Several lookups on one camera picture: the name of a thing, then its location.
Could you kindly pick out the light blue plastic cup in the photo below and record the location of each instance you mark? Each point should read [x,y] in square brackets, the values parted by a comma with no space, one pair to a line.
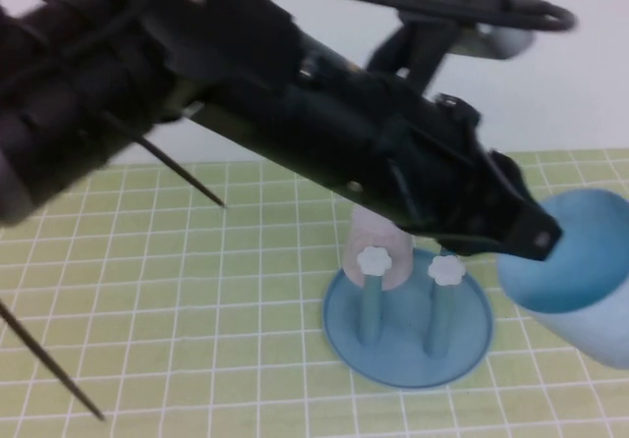
[589,271]

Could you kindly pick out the thin black zip tie tail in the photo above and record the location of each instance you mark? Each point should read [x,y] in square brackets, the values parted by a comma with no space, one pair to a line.
[59,369]
[196,182]

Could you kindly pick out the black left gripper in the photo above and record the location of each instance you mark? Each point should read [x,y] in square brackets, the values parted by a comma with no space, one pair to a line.
[432,163]

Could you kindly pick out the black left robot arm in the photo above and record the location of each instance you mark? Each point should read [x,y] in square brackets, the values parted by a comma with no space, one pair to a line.
[147,65]

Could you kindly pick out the blue cup stand white caps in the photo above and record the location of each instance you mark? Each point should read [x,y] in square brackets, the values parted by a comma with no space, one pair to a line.
[403,359]

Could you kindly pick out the green grid table mat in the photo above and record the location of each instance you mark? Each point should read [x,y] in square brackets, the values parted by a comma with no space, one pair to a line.
[196,310]

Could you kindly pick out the pale pink plastic cup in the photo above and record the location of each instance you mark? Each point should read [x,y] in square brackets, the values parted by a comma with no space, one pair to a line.
[373,234]

